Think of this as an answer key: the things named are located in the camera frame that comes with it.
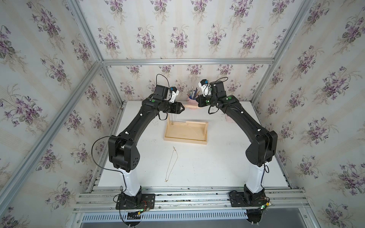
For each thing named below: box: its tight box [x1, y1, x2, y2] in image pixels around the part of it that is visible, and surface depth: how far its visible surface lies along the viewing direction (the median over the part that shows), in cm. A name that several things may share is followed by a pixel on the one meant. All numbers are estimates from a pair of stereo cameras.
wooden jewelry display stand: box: [163, 104, 209, 145], surface depth 103 cm
